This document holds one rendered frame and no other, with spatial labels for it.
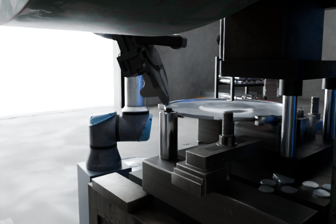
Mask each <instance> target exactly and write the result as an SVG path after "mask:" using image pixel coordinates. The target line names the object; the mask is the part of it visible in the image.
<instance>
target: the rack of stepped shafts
mask: <svg viewBox="0 0 336 224"><path fill-rule="evenodd" d="M219 61H223V59H219V56H216V57H215V90H214V98H218V94H219V85H230V93H228V94H221V96H222V97H224V98H223V99H227V101H236V100H237V99H246V100H259V99H260V97H259V96H254V95H251V94H249V87H261V86H263V100H267V96H265V95H264V94H265V79H263V78H242V77H221V76H220V75H219ZM219 77H220V78H219ZM260 79H263V80H260ZM259 83H260V84H259ZM235 87H245V93H235Z"/></svg>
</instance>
